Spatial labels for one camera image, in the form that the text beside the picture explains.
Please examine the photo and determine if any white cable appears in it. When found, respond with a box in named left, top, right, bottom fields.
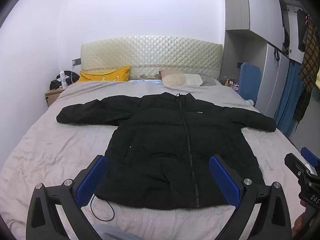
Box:
left=65, top=70, right=79, bottom=83

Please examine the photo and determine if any blue padded board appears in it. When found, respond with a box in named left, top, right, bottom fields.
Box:
left=237, top=62, right=262, bottom=105

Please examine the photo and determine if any black hanging garment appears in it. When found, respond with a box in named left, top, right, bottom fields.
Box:
left=297, top=8, right=310, bottom=52

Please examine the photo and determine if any wooden nightstand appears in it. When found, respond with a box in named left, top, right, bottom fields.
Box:
left=45, top=89, right=66, bottom=107

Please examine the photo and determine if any black puffer jacket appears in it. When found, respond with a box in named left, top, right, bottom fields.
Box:
left=56, top=92, right=277, bottom=223

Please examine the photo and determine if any group of small bottles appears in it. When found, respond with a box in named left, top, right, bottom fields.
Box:
left=222, top=77, right=241, bottom=90

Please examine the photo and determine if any bed with grey sheet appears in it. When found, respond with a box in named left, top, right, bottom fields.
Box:
left=0, top=79, right=312, bottom=240

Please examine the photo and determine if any brown plaid scarf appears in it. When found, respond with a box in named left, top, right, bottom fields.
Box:
left=292, top=17, right=318, bottom=133

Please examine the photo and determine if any blue curtain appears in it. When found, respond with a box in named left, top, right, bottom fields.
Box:
left=274, top=60, right=312, bottom=137

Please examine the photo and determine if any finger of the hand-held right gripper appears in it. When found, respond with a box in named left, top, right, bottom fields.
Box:
left=284, top=152, right=316, bottom=189
left=300, top=147, right=320, bottom=167

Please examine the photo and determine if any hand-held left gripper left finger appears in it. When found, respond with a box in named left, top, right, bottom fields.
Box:
left=26, top=154, right=108, bottom=240

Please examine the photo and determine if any beige patchwork pillow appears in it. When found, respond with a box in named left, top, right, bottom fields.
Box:
left=159, top=69, right=204, bottom=87

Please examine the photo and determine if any yellow pillow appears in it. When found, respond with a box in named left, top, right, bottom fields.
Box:
left=76, top=65, right=131, bottom=83

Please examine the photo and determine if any white grey wardrobe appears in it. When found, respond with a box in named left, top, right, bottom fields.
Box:
left=222, top=0, right=313, bottom=115

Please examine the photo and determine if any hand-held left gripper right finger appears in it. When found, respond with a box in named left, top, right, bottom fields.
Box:
left=209, top=154, right=293, bottom=240

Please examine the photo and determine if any light blue cloth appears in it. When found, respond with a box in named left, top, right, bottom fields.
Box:
left=130, top=79, right=163, bottom=86

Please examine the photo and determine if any cream quilted headboard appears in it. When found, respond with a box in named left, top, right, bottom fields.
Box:
left=80, top=36, right=223, bottom=81

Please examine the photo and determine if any grey pillow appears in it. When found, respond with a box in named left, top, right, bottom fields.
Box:
left=197, top=74, right=222, bottom=86

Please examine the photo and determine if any person's right hand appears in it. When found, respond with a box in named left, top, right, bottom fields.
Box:
left=291, top=200, right=320, bottom=238

